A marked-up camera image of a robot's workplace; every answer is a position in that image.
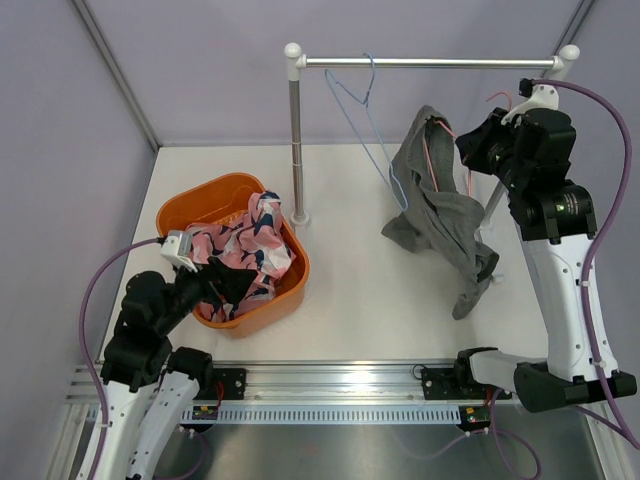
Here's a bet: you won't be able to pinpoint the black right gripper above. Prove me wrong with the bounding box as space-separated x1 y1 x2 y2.
456 108 529 194

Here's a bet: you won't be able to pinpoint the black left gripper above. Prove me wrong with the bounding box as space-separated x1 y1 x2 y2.
156 254 257 335

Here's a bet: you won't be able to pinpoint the pink shark print shorts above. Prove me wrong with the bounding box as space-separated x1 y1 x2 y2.
187 191 296 322

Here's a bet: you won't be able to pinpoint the pink wire hanger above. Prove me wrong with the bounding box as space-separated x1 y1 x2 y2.
422 89 514 194

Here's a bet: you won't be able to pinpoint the grey shorts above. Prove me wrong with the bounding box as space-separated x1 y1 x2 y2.
381 105 500 320

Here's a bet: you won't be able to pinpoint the blue wire hanger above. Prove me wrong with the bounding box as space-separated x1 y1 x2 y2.
323 52 409 212

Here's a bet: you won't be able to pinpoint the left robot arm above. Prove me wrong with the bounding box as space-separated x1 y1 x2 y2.
77 258 257 479

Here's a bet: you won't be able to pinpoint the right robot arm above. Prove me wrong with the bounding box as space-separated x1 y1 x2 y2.
452 108 637 413

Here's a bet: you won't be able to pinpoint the orange plastic laundry basket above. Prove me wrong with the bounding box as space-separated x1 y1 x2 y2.
156 173 310 338

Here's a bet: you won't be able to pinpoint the silver clothes rack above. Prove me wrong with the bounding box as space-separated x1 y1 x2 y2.
283 42 581 284

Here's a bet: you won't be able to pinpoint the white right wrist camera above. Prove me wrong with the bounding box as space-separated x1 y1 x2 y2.
501 78 559 125

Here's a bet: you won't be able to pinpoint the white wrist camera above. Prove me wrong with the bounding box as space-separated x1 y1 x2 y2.
160 230 198 273
501 78 559 125

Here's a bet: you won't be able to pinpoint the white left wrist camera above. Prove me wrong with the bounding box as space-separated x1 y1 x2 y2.
160 230 198 273

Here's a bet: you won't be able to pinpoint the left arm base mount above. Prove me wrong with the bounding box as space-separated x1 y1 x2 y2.
195 367 247 401

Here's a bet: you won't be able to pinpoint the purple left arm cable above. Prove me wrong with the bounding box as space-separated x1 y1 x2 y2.
79 237 166 480

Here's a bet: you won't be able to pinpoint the aluminium mounting rail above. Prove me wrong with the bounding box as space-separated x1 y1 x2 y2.
64 363 609 405

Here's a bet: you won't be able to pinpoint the white slotted cable duct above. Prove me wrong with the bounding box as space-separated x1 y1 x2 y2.
178 404 462 425

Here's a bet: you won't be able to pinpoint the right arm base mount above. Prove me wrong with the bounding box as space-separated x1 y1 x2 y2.
411 364 497 404

